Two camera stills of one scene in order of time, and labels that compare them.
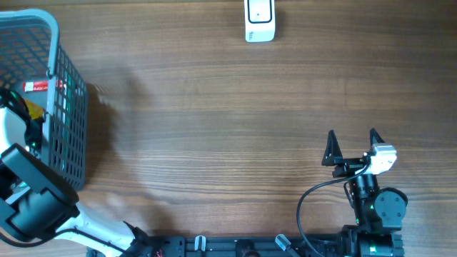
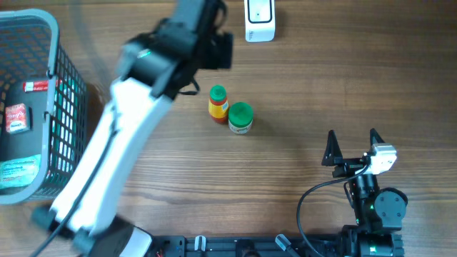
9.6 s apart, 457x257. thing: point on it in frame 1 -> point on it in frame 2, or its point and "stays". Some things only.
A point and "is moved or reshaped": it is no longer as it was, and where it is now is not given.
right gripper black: [333, 156] stays
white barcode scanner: [260, 21] stays
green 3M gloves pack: [66, 108] is moved or reshaped
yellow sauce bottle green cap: [35, 111] -> [218, 105]
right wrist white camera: [384, 157] stays
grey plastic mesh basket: [33, 66] stays
